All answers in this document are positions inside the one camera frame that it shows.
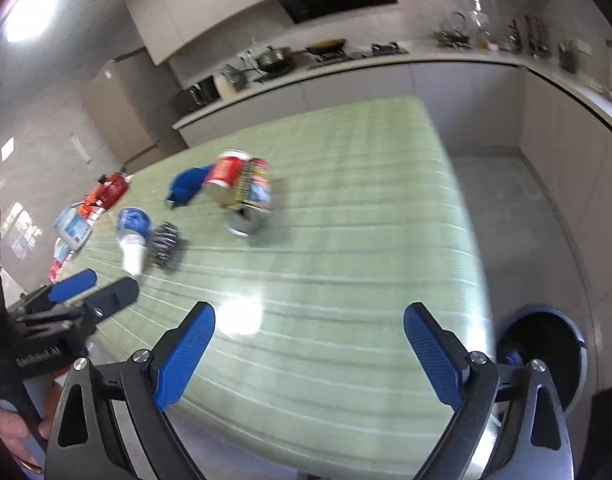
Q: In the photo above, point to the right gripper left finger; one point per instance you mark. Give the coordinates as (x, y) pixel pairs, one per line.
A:
(86, 442)

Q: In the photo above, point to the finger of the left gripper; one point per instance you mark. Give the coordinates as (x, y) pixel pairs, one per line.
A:
(111, 298)
(66, 289)

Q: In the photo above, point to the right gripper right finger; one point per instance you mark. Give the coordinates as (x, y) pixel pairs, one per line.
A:
(532, 441)

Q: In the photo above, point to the white paper towel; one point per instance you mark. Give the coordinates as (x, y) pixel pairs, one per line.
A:
(133, 229)

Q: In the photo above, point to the red paper cup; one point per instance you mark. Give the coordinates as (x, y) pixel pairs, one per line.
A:
(221, 178)

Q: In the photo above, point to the black yellow spray can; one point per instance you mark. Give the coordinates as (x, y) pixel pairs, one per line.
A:
(251, 204)

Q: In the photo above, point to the left hand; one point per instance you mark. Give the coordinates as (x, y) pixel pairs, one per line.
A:
(13, 433)

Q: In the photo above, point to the white blue package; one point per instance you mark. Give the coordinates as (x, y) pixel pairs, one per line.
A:
(72, 228)

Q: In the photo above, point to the steel wool scrubber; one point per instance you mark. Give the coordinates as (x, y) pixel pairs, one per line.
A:
(164, 244)

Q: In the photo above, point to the red pot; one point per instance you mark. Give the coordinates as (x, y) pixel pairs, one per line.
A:
(108, 191)

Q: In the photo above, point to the blue cloth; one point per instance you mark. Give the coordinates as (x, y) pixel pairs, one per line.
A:
(186, 185)

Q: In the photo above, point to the beige refrigerator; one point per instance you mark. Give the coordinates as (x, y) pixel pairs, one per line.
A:
(129, 102)

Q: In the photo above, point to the black microwave oven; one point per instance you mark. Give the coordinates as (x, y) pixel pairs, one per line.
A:
(197, 96)

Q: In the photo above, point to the white jug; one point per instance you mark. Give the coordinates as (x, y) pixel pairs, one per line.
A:
(225, 88)

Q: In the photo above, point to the grey pan with lid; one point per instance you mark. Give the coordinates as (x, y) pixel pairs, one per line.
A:
(274, 60)

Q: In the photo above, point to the grey lower cabinets counter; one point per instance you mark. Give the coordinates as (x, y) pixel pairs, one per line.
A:
(477, 105)

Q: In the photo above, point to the black gas stove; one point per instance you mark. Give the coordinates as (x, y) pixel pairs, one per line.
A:
(376, 50)

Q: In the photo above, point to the black utensil holder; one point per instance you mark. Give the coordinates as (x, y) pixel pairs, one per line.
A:
(568, 56)

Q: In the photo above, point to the knife rack with utensils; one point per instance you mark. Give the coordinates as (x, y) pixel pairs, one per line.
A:
(536, 43)

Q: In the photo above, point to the steel kettle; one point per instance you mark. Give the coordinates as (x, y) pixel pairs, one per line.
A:
(452, 33)

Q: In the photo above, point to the wok with wooden handle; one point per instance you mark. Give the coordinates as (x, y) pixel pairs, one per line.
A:
(327, 47)

